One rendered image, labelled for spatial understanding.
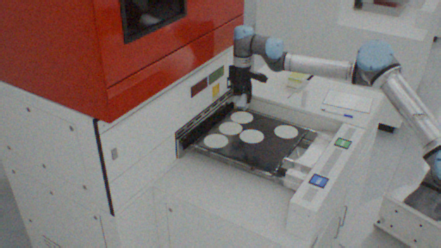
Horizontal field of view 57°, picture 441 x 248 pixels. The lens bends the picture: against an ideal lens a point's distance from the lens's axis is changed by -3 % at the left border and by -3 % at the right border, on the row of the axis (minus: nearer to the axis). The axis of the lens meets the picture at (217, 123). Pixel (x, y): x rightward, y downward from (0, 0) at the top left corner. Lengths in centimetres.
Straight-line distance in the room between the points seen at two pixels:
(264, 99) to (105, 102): 89
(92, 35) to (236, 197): 80
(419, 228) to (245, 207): 58
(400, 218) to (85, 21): 113
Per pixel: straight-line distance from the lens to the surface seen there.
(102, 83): 121
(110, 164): 141
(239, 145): 170
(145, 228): 173
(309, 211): 137
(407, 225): 150
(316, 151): 175
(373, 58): 144
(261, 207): 155
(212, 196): 158
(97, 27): 115
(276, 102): 189
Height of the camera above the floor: 189
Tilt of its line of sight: 33 degrees down
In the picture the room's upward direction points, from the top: straight up
